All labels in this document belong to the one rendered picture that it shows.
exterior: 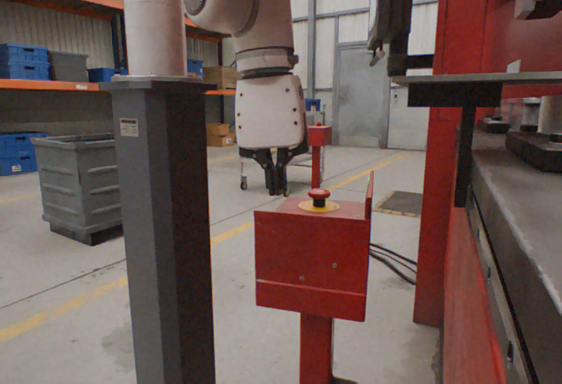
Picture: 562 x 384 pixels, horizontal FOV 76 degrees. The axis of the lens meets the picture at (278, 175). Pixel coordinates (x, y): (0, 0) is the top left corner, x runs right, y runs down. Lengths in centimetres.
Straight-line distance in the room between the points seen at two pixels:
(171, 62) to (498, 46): 118
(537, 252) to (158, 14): 73
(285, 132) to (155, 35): 39
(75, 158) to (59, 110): 450
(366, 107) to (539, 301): 795
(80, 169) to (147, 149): 191
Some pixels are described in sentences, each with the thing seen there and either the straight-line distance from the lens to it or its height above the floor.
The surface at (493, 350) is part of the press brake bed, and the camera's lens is 36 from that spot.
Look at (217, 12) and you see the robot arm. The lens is 46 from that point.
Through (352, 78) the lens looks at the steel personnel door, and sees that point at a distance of 827.
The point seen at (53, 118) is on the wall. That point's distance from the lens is 708.
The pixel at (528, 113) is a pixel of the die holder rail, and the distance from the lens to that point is 105.
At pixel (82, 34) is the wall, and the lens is 745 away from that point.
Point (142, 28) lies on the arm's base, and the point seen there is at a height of 110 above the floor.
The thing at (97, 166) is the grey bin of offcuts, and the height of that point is 54.
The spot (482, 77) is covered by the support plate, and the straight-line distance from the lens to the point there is 63.
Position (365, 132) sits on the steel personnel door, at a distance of 815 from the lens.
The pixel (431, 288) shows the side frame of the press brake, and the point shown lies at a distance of 175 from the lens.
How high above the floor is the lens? 96
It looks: 11 degrees down
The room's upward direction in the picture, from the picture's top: straight up
